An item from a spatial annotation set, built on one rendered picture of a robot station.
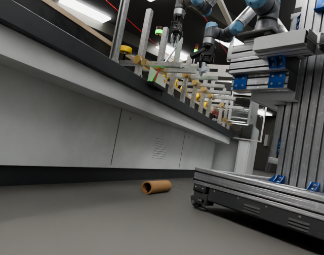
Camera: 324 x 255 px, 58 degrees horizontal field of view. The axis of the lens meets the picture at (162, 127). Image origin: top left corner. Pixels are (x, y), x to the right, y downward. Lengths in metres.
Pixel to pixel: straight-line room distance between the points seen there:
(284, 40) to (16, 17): 1.14
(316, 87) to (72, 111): 1.32
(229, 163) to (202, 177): 2.87
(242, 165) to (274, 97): 2.66
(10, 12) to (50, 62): 0.25
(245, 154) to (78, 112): 3.04
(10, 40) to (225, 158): 3.77
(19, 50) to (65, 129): 0.60
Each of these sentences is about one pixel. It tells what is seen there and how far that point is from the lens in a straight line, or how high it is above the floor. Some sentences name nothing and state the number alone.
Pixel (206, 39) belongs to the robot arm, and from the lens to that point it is 2.00.
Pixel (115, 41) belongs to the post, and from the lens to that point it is 1.63.
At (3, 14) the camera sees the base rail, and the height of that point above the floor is 0.64.
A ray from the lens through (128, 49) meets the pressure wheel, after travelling 1.95.
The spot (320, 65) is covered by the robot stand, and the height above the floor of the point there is 0.88.
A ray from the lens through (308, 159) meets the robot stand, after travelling 1.68.
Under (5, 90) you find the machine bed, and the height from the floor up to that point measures 0.42.
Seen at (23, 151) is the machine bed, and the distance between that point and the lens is 1.52.
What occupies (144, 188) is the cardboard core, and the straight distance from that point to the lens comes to 1.90.
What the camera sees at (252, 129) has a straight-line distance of 4.34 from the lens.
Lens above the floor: 0.31
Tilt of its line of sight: 4 degrees up
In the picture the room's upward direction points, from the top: 10 degrees clockwise
